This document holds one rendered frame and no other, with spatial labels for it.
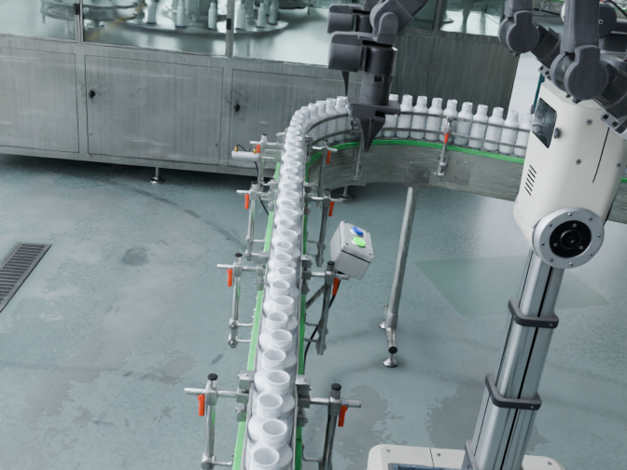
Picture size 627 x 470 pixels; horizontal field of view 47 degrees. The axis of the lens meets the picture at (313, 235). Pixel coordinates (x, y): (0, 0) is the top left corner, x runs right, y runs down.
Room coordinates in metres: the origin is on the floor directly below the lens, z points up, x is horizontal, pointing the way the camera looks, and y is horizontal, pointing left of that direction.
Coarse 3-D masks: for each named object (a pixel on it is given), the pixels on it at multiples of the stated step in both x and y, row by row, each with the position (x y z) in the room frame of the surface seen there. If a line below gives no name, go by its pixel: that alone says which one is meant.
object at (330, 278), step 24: (264, 144) 2.31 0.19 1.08; (240, 192) 1.87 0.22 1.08; (264, 192) 1.88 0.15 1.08; (264, 240) 1.86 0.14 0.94; (240, 264) 1.42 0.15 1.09; (312, 264) 1.42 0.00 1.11; (336, 288) 1.43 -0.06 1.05; (216, 384) 0.98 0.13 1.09; (240, 384) 0.97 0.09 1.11; (336, 384) 0.99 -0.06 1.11; (240, 408) 0.98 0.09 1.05; (336, 408) 0.97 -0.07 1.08
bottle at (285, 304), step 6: (276, 300) 1.16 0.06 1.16; (282, 300) 1.17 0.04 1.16; (288, 300) 1.17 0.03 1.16; (276, 306) 1.14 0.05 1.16; (282, 306) 1.14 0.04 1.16; (288, 306) 1.14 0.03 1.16; (288, 312) 1.14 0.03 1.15; (288, 318) 1.14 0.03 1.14; (294, 318) 1.16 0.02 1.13; (288, 324) 1.14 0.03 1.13; (294, 324) 1.14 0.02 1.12; (288, 330) 1.13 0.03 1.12; (294, 330) 1.14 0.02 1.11; (294, 336) 1.14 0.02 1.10; (294, 342) 1.14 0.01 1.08; (294, 348) 1.14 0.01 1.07
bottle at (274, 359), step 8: (264, 352) 0.98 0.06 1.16; (272, 352) 0.99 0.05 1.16; (280, 352) 0.99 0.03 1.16; (264, 360) 0.97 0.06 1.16; (272, 360) 0.99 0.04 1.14; (280, 360) 0.96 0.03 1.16; (264, 368) 0.96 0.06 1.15; (272, 368) 0.96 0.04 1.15; (280, 368) 0.96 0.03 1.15; (256, 376) 0.97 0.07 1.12; (264, 376) 0.96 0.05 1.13; (256, 384) 0.96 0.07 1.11; (264, 384) 0.95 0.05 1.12; (256, 392) 0.96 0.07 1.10; (288, 392) 0.97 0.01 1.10; (256, 400) 0.96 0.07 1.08; (256, 408) 0.96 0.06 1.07
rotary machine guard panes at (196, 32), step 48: (0, 0) 4.43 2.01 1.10; (48, 0) 4.44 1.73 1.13; (96, 0) 4.45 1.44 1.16; (144, 0) 4.47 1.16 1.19; (192, 0) 4.48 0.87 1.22; (240, 0) 4.49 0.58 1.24; (288, 0) 4.50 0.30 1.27; (336, 0) 4.51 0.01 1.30; (192, 48) 4.48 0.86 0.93; (240, 48) 4.49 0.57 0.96; (288, 48) 4.50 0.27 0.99
